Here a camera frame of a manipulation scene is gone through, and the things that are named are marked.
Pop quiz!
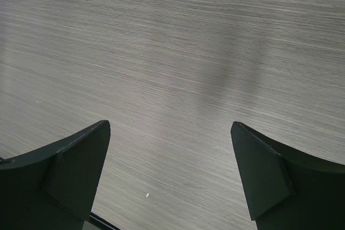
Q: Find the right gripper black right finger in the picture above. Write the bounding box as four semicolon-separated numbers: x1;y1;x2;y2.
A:
231;121;344;229

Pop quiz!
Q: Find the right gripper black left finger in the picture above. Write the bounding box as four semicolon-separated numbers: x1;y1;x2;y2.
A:
1;120;111;229

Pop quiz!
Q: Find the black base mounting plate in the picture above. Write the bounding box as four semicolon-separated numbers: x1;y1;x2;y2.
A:
82;212;120;230

